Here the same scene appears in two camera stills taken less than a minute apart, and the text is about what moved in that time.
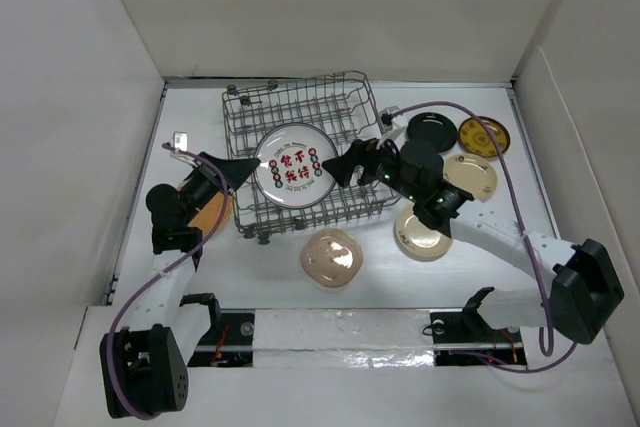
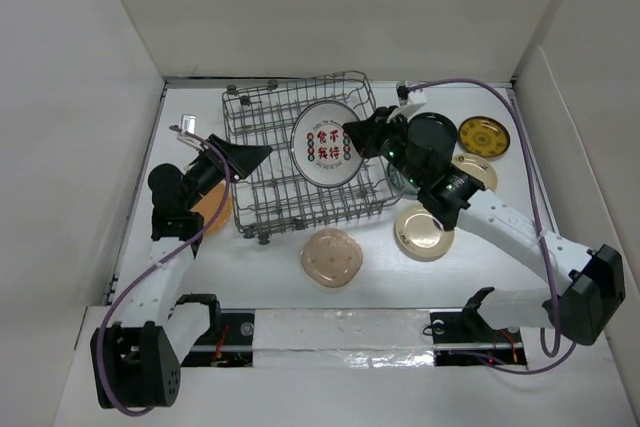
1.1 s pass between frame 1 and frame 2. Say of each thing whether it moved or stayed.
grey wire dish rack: stayed
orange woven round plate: stayed
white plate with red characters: moved
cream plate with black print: stayed
